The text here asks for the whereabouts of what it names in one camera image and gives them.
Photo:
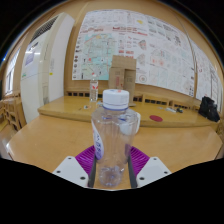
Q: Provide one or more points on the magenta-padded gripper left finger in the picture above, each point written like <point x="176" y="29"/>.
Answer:
<point x="70" y="168"/>

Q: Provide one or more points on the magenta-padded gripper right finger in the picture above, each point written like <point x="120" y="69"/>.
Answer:
<point x="151" y="170"/>

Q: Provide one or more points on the clear white-capped water bottle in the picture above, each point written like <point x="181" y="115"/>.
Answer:
<point x="111" y="140"/>

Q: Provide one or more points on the small red-labelled water bottle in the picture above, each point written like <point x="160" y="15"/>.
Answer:
<point x="94" y="88"/>

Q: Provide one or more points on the flat round red coaster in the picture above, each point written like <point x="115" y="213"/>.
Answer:
<point x="156" y="118"/>

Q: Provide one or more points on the small black oval object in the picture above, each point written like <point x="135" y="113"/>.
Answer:
<point x="179" y="110"/>

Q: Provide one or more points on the row of wooden chairs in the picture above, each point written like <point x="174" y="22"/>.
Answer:
<point x="156" y="100"/>

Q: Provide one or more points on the wooden chair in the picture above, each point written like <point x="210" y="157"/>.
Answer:
<point x="11" y="111"/>

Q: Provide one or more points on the black bag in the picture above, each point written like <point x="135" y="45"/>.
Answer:
<point x="208" y="108"/>

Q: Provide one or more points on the white standing air conditioner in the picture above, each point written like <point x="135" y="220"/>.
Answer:
<point x="38" y="73"/>

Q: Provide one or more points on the brown cardboard box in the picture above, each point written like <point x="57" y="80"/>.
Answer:
<point x="122" y="71"/>

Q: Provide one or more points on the wall poster with diagrams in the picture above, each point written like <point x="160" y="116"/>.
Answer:
<point x="205" y="76"/>

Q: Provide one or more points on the large wall poster with map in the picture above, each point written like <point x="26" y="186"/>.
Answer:
<point x="156" y="46"/>

